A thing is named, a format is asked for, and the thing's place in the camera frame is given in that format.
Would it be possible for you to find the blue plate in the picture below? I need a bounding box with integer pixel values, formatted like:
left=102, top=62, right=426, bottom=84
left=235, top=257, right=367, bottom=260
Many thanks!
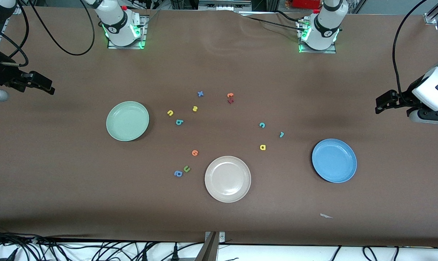
left=312, top=138, right=357, bottom=183

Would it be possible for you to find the green plate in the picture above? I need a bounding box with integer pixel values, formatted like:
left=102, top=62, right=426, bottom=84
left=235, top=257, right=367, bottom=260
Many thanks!
left=106, top=101, right=150, bottom=142

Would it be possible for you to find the red box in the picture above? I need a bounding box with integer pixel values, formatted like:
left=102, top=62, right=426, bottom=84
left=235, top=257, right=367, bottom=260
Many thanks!
left=293, top=0, right=321, bottom=9

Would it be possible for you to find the brown paper table cover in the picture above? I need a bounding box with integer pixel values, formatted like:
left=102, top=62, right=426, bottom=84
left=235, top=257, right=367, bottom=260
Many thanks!
left=0, top=5, right=438, bottom=248

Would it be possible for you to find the beige plate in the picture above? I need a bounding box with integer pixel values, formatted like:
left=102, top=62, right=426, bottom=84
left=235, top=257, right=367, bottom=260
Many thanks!
left=205, top=156, right=251, bottom=203

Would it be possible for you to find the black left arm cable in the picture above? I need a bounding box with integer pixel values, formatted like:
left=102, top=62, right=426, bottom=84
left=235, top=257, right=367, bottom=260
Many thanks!
left=392, top=0, right=429, bottom=105

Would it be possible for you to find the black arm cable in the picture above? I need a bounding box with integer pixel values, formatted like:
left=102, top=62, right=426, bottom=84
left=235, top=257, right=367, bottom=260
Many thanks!
left=0, top=0, right=96, bottom=69
left=392, top=0, right=429, bottom=105

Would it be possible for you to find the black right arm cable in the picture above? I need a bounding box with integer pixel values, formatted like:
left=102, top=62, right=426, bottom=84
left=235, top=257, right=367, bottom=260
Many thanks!
left=0, top=0, right=96, bottom=69

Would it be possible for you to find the aluminium side rail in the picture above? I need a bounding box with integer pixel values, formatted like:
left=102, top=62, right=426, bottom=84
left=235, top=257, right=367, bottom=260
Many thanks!
left=0, top=14, right=14, bottom=51

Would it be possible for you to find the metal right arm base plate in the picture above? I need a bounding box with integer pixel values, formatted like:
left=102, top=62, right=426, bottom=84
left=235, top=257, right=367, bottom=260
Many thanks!
left=108, top=16, right=147, bottom=49

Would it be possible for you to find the metal frame bar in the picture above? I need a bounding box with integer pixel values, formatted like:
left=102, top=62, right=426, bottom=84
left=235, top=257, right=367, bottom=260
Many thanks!
left=198, top=0, right=253, bottom=11

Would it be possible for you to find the black cable with plug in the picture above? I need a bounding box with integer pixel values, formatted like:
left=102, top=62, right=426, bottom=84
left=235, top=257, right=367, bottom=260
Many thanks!
left=170, top=244, right=205, bottom=261
left=139, top=242, right=161, bottom=261

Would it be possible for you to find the metal table edge bracket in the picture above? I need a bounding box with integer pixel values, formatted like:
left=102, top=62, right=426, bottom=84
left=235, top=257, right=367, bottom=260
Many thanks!
left=195, top=231, right=226, bottom=261

